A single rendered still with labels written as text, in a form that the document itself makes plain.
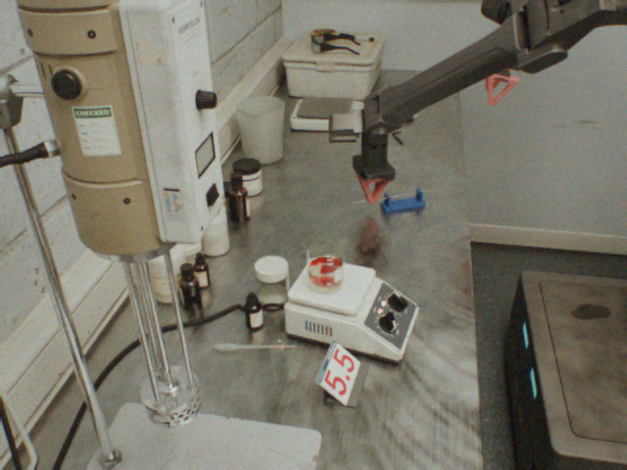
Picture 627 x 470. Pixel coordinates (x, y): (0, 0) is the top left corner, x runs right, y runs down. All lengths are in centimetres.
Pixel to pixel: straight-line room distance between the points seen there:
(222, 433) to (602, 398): 98
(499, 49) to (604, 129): 158
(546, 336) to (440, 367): 75
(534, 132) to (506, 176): 21
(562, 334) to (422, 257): 61
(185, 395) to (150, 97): 36
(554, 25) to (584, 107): 156
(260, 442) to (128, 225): 43
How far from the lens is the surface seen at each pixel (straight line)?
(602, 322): 178
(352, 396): 90
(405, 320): 99
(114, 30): 46
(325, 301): 93
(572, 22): 90
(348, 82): 198
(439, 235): 128
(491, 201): 259
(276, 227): 129
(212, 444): 86
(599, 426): 150
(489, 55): 98
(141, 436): 89
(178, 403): 69
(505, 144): 248
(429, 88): 106
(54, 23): 46
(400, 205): 135
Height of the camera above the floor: 143
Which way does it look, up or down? 33 degrees down
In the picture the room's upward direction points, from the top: 1 degrees counter-clockwise
